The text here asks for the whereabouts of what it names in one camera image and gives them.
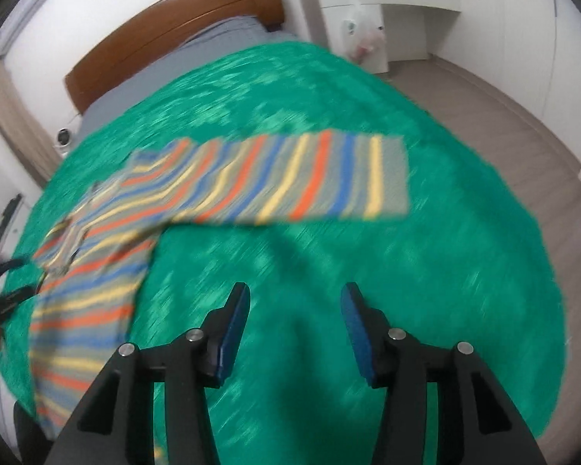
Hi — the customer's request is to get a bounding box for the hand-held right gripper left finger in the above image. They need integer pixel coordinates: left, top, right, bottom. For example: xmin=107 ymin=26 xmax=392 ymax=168
xmin=43 ymin=282 xmax=251 ymax=465

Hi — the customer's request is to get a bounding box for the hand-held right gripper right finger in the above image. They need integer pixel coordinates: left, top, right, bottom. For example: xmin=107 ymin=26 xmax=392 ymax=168
xmin=341 ymin=282 xmax=548 ymax=465

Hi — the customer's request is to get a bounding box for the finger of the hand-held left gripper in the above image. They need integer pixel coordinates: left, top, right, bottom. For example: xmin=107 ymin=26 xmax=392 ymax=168
xmin=0 ymin=287 xmax=34 ymax=323
xmin=0 ymin=258 xmax=27 ymax=288

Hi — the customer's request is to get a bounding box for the striped knit sweater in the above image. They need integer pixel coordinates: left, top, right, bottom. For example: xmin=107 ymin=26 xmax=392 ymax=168
xmin=29 ymin=131 xmax=412 ymax=439

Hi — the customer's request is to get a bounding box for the dark clothes pile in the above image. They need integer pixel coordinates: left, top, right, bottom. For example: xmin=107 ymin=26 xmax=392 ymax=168
xmin=0 ymin=194 xmax=25 ymax=245

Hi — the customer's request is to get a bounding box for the white dresser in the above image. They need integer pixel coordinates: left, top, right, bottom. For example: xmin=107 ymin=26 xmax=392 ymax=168
xmin=0 ymin=189 xmax=36 ymax=272

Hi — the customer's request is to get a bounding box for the green blanket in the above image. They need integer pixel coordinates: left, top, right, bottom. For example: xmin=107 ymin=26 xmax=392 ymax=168
xmin=0 ymin=41 xmax=569 ymax=465

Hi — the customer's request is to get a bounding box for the beige curtain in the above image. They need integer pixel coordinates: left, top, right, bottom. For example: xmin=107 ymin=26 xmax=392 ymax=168
xmin=0 ymin=53 xmax=59 ymax=189

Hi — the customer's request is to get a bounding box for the grey bed sheet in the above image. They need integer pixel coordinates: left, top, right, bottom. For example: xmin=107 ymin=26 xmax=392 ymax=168
xmin=77 ymin=14 xmax=301 ymax=141

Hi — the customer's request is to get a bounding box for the translucent plastic bag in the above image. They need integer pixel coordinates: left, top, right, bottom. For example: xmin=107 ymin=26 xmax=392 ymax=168
xmin=341 ymin=2 xmax=388 ymax=66

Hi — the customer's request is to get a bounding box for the wooden bed headboard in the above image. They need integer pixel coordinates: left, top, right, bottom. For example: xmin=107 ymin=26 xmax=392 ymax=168
xmin=64 ymin=0 xmax=286 ymax=113

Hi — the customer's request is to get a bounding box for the white wardrobe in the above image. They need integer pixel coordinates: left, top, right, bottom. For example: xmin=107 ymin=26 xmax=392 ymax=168
xmin=452 ymin=0 xmax=581 ymax=182

